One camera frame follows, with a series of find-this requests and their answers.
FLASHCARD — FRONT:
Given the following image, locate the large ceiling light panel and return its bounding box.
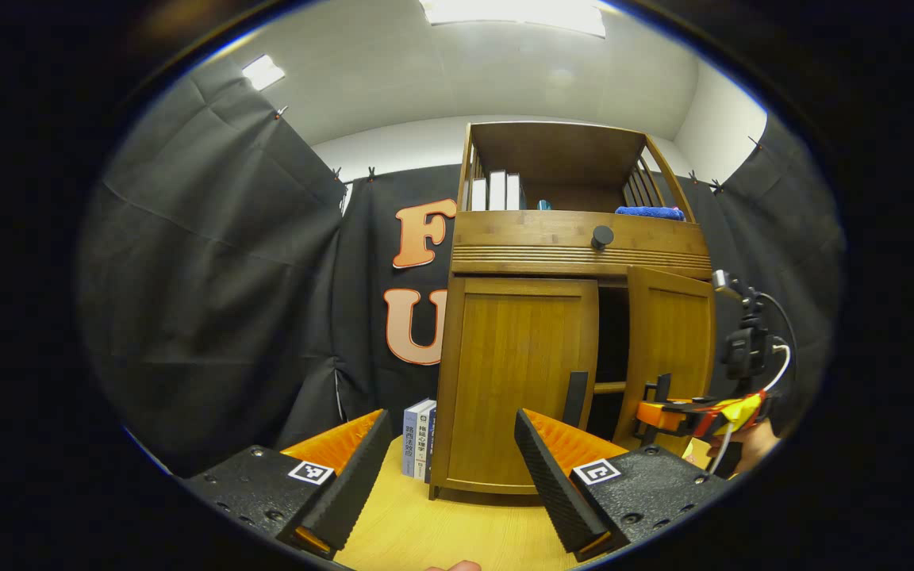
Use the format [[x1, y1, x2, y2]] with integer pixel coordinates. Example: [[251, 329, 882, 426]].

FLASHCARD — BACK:
[[419, 0, 607, 38]]

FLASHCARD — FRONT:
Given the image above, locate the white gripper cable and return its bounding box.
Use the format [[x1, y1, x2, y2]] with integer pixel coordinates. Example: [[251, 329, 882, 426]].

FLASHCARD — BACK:
[[709, 341, 791, 475]]

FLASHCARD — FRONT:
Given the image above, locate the white and blue book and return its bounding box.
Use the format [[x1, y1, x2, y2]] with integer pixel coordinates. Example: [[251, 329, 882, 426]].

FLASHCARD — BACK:
[[401, 398, 436, 479]]

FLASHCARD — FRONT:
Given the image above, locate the black backdrop cloth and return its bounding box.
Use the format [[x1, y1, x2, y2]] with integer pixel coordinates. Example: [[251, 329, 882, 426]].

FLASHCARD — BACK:
[[76, 56, 847, 477]]

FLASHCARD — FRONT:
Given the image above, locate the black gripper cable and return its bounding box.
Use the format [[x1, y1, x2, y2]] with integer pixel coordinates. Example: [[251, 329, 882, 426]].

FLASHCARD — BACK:
[[757, 292, 799, 397]]

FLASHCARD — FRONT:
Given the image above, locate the black left door handle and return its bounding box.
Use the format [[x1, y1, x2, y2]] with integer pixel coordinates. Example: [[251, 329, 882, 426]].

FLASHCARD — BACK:
[[563, 370, 589, 430]]

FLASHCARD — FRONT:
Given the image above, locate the blue folded cloth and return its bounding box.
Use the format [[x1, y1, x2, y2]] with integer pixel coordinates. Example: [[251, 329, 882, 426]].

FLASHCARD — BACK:
[[614, 205, 686, 222]]

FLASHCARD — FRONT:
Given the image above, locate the wooden cabinet door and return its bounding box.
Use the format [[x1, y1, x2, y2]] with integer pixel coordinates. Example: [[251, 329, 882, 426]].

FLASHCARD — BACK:
[[614, 266, 716, 457], [441, 275, 601, 496]]

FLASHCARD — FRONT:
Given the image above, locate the wooden cabinet drawer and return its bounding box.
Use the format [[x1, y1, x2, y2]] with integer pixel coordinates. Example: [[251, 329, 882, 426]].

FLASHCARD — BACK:
[[449, 209, 713, 280]]

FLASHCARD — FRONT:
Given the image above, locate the wooden double-door shoe cabinet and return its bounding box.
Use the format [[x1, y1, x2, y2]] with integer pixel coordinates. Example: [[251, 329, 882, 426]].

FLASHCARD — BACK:
[[428, 121, 718, 506]]

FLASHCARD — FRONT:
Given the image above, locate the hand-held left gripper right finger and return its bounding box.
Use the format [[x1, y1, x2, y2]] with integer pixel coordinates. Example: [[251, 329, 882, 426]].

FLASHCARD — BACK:
[[514, 408, 747, 562]]

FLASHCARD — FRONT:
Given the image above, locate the dark blue book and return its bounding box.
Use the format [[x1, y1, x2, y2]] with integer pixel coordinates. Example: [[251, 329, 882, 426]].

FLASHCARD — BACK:
[[424, 404, 439, 483]]

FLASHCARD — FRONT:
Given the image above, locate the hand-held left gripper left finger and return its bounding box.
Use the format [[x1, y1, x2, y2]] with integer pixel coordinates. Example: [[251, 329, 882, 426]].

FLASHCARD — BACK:
[[179, 408, 393, 561]]

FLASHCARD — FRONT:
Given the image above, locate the small ceiling light panel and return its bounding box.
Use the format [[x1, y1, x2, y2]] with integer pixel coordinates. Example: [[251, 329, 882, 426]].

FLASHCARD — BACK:
[[241, 54, 286, 91]]

